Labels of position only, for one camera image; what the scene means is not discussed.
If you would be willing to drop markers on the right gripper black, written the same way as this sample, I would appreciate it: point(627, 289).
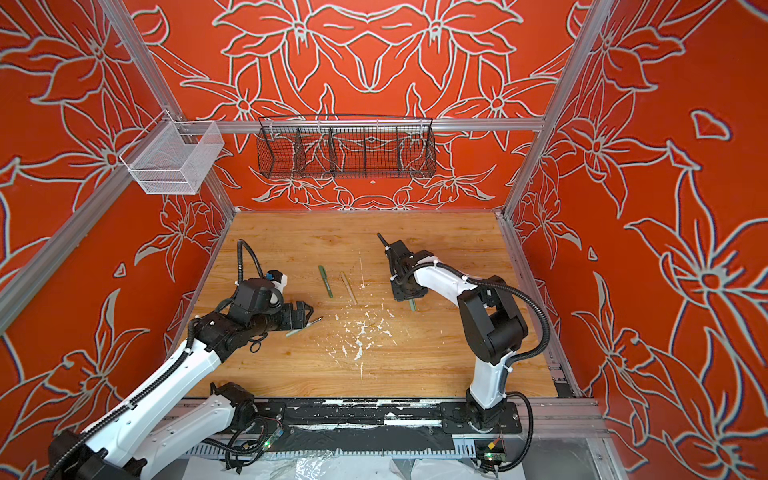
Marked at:
point(399, 296)

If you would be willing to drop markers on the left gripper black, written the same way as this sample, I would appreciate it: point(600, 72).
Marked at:
point(290, 319)

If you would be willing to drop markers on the dark green pen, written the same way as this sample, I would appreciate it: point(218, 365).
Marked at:
point(327, 285)

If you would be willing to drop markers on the beige pen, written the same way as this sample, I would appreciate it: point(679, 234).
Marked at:
point(351, 294)

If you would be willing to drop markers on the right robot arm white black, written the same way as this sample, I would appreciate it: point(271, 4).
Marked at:
point(492, 323)

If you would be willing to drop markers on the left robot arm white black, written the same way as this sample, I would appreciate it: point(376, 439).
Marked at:
point(132, 442)

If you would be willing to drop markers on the white mesh basket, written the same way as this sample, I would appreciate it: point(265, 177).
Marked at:
point(174, 158)

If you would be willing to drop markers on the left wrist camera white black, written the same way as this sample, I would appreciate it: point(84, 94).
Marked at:
point(278, 281)

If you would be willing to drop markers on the aluminium frame bar back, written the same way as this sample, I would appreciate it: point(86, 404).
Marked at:
point(441, 125)

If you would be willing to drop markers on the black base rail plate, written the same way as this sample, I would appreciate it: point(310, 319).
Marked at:
point(391, 421)

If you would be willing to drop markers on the black wire basket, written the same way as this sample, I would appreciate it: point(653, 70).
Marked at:
point(346, 153)

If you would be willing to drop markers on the white slotted cable duct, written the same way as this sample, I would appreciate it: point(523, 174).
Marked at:
point(435, 448)

